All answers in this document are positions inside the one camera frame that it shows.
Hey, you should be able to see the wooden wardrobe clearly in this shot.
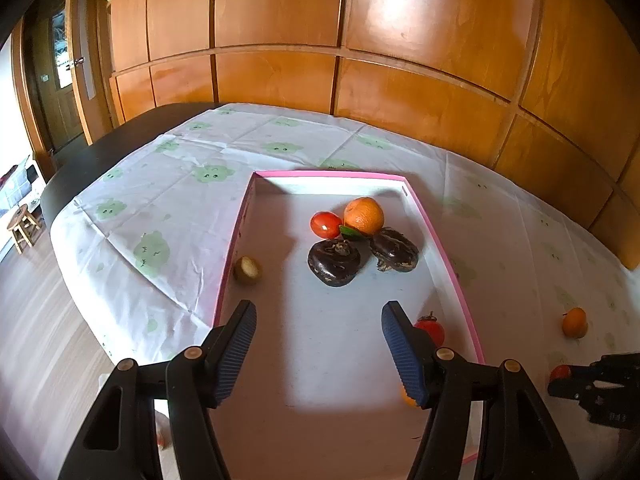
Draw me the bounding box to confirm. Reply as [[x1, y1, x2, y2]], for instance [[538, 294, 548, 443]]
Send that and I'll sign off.
[[95, 0, 640, 271]]

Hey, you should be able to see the wooden door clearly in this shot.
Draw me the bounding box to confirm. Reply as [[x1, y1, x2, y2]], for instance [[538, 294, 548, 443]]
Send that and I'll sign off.
[[12, 0, 111, 161]]

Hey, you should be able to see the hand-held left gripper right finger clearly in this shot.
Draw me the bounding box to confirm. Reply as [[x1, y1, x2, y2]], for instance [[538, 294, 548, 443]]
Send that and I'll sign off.
[[381, 301, 581, 480]]

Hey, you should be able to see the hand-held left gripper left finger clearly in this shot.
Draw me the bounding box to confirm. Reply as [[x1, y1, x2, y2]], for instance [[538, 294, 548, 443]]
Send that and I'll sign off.
[[57, 300, 257, 480]]

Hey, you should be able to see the white low cabinet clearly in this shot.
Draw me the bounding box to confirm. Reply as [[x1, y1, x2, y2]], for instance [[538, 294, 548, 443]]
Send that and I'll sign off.
[[0, 157, 45, 211]]

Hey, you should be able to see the small wooden stool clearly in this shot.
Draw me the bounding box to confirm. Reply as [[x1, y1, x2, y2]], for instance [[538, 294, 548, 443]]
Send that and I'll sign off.
[[7, 205, 42, 255]]

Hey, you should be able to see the dark water chestnut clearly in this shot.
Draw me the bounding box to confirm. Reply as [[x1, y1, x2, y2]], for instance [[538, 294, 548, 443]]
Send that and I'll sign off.
[[369, 228, 420, 273], [307, 239, 362, 288]]

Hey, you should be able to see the brown kiwi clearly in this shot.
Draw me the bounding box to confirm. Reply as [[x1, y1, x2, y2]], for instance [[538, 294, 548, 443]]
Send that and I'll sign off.
[[235, 256, 262, 286]]

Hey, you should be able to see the white green printed tablecloth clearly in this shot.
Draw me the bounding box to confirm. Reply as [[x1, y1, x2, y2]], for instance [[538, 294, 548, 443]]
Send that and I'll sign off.
[[50, 102, 640, 480]]

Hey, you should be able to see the dark table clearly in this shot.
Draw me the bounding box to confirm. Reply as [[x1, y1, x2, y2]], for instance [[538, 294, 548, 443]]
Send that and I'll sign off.
[[40, 102, 226, 221]]

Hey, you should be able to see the orange with green leaf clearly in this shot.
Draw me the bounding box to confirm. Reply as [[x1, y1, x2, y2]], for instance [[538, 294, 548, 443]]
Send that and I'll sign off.
[[341, 196, 386, 241]]

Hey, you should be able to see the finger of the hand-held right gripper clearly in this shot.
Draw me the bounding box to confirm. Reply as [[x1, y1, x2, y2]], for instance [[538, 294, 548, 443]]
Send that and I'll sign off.
[[570, 354, 640, 382], [547, 379, 599, 404]]

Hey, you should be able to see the orange with stem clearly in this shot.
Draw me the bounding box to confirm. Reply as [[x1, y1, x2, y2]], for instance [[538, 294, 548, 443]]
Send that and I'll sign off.
[[561, 307, 589, 339]]

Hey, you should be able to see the pink shallow box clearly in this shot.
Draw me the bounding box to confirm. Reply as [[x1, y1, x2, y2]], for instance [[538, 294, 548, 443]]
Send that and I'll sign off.
[[212, 170, 487, 463]]

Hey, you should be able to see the white bag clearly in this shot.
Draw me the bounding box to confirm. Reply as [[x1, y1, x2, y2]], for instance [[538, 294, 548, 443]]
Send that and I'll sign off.
[[152, 407, 174, 453]]

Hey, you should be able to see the red persimmon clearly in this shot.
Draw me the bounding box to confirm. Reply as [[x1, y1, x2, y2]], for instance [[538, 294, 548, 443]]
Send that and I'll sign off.
[[414, 312, 446, 347]]

